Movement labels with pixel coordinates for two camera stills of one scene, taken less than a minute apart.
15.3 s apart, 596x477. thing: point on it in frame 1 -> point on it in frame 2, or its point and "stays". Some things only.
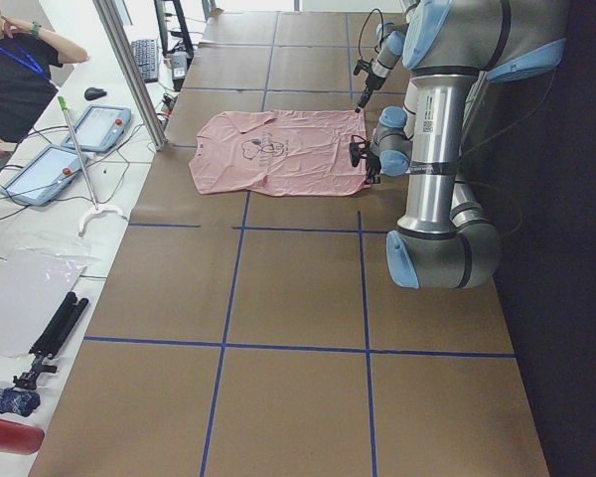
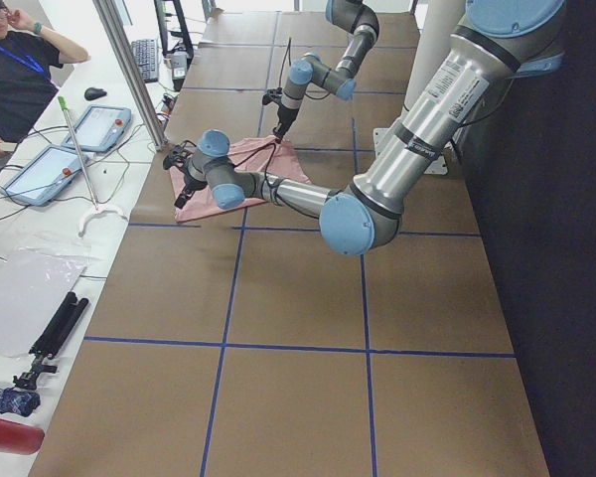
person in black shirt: [17, 60] stays
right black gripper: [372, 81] -> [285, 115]
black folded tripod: [54, 338] stays
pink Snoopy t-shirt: [275, 152] -> [265, 154]
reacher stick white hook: [96, 208] stays
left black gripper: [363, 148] -> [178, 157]
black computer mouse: [92, 93] stays
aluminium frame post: [110, 17] stays
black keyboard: [146, 55] stays
